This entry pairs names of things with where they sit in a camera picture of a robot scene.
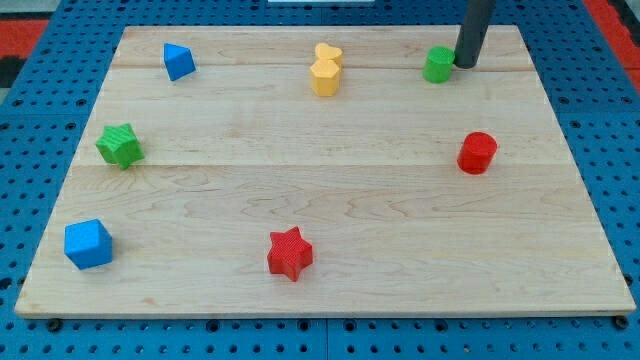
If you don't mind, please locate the red star block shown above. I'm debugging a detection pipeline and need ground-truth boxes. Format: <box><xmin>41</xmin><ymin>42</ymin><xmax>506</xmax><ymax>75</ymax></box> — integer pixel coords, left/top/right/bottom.
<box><xmin>267</xmin><ymin>226</ymin><xmax>313</xmax><ymax>282</ymax></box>

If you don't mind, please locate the blue triangle block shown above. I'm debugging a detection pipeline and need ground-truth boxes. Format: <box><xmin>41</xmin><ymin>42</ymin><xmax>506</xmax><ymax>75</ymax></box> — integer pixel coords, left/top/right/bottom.
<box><xmin>163</xmin><ymin>43</ymin><xmax>196</xmax><ymax>81</ymax></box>

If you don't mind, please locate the green star block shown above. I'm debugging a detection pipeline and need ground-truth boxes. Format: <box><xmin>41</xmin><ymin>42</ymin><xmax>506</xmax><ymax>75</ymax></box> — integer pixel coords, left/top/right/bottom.
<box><xmin>95</xmin><ymin>123</ymin><xmax>144</xmax><ymax>170</ymax></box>

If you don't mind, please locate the light wooden board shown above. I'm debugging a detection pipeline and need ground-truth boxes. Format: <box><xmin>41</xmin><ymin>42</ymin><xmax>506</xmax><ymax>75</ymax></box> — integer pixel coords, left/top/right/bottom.
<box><xmin>15</xmin><ymin>25</ymin><xmax>636</xmax><ymax>319</ymax></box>

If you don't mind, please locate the yellow hexagon block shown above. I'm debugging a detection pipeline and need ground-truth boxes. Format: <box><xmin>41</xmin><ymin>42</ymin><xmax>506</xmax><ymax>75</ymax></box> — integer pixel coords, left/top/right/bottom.
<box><xmin>310</xmin><ymin>59</ymin><xmax>341</xmax><ymax>97</ymax></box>

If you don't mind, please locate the yellow heart block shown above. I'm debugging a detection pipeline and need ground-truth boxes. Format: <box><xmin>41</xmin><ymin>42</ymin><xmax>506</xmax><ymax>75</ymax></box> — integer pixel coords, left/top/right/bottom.
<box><xmin>315</xmin><ymin>42</ymin><xmax>343</xmax><ymax>68</ymax></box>

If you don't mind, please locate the red cylinder block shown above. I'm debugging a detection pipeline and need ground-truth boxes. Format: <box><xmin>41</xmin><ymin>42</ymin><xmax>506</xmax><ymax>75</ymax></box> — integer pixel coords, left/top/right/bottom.
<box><xmin>457</xmin><ymin>132</ymin><xmax>498</xmax><ymax>175</ymax></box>

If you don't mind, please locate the green cylinder block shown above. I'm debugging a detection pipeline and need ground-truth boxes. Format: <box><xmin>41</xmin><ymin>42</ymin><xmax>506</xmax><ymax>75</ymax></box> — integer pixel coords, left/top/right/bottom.
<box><xmin>423</xmin><ymin>46</ymin><xmax>455</xmax><ymax>83</ymax></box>

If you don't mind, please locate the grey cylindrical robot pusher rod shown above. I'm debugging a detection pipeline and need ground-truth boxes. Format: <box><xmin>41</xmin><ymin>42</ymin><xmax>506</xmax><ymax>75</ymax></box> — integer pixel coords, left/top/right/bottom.
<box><xmin>454</xmin><ymin>0</ymin><xmax>496</xmax><ymax>69</ymax></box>

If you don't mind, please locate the blue cube block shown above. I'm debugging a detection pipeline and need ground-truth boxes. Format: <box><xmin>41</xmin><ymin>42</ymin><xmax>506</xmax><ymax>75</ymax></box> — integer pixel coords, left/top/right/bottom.
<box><xmin>64</xmin><ymin>219</ymin><xmax>113</xmax><ymax>270</ymax></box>

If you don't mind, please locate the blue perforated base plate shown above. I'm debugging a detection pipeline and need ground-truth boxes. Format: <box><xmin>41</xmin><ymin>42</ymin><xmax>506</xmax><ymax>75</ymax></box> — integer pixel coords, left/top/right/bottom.
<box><xmin>1</xmin><ymin>1</ymin><xmax>639</xmax><ymax>359</ymax></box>

